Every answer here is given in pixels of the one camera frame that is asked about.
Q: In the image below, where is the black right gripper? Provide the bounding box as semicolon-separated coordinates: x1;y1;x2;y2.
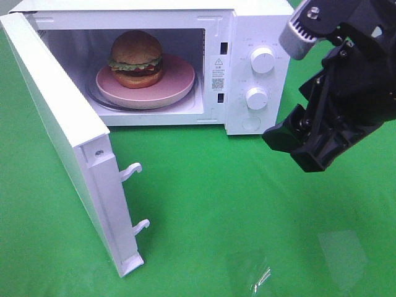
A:
291;1;395;173

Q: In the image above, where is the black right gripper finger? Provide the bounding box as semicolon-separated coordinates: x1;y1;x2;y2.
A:
262;105;309;153

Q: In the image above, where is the pink round plate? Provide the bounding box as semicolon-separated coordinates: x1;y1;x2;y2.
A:
96;54;196;110

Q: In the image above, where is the round door release button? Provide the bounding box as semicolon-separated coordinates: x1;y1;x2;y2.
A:
242;116;261;132

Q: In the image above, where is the lower white microwave knob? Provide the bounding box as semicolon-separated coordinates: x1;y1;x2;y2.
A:
246;87;268;110

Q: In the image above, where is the white microwave knob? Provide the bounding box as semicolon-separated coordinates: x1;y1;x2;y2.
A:
250;46;275;74
246;87;268;110

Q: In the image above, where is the upper white microwave knob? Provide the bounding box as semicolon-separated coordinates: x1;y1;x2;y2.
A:
250;46;275;74

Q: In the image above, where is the white microwave oven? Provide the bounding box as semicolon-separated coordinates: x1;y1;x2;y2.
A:
7;1;292;135

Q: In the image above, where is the hamburger with lettuce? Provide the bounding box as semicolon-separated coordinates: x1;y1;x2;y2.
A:
108;30;163;89

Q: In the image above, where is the white microwave door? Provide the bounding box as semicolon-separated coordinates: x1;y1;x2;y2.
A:
1;13;150;277

